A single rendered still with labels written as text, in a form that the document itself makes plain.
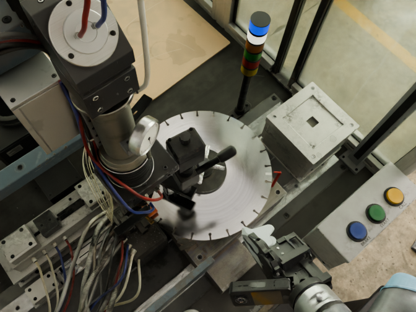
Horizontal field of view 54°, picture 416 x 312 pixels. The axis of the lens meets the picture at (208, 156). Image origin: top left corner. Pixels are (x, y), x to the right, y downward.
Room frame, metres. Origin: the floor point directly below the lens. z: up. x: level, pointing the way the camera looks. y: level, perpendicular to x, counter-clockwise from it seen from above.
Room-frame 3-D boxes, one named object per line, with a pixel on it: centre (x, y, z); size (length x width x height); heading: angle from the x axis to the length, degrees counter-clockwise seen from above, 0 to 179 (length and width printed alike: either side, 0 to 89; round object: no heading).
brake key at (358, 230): (0.26, -0.38, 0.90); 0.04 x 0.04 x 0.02
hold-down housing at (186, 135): (0.28, 0.04, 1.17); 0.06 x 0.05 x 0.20; 126
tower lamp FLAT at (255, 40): (0.64, -0.08, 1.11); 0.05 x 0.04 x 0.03; 45
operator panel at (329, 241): (0.32, -0.42, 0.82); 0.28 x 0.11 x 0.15; 135
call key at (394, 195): (0.36, -0.48, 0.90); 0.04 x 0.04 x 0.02
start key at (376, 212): (0.31, -0.43, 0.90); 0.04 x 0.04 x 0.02
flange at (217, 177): (0.35, 0.01, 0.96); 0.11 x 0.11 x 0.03
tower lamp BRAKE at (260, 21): (0.64, -0.08, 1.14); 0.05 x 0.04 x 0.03; 45
